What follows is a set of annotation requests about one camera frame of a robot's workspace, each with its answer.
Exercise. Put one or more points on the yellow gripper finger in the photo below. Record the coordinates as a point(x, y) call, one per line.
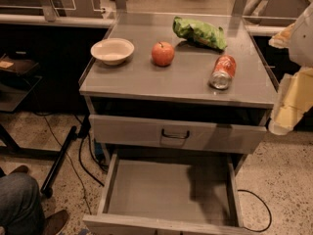
point(295, 98)
point(282, 39)

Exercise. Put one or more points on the red coke can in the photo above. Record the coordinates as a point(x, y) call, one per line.
point(223, 72)

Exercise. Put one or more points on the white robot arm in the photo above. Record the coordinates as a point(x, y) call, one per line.
point(301, 43)

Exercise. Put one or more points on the closed top drawer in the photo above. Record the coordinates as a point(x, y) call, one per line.
point(204, 136)

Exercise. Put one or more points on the grey drawer cabinet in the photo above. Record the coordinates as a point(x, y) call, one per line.
point(141, 89)

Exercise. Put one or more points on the open middle drawer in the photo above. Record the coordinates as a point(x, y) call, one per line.
point(183, 195)

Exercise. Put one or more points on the green chip bag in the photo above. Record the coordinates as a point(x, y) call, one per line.
point(200, 32)

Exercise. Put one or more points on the red apple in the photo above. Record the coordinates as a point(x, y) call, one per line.
point(163, 54)

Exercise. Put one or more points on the white bowl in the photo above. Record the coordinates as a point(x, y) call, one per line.
point(112, 51)

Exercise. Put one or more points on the black metal stand leg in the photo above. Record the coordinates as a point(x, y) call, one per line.
point(46, 188)

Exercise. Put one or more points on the dark side table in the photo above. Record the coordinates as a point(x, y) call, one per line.
point(17, 79)

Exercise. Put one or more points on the brown shoe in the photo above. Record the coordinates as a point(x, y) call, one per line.
point(55, 223)

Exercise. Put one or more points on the person's leg in jeans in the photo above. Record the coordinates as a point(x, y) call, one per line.
point(20, 206)

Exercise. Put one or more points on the black drawer handle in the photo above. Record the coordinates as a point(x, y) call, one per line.
point(175, 136)

